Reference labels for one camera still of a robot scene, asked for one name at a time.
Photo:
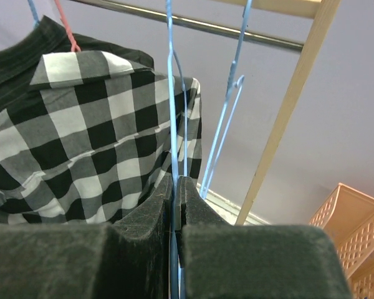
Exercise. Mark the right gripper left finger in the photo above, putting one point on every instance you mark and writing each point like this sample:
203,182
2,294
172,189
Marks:
127,259

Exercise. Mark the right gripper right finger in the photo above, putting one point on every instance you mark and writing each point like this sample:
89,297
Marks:
221,260

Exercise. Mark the grey plaid shirt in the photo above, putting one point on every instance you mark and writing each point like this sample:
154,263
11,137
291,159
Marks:
87,142

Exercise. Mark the black pinstripe shirt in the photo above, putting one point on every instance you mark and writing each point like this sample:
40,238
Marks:
17,67

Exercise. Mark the blue hanger of black shirt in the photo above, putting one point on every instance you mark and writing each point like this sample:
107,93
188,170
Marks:
34,13

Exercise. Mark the orange file organizer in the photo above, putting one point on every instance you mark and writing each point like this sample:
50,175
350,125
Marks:
347,216

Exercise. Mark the wooden clothes rack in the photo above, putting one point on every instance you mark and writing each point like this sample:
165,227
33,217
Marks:
242,88

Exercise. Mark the pink wire hanger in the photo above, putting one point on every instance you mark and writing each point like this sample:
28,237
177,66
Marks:
74,46

